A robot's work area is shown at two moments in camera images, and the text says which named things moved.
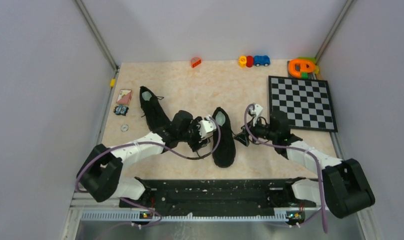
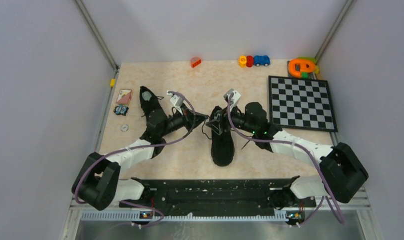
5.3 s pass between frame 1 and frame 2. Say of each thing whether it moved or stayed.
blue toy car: stayed
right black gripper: moved
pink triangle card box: stayed
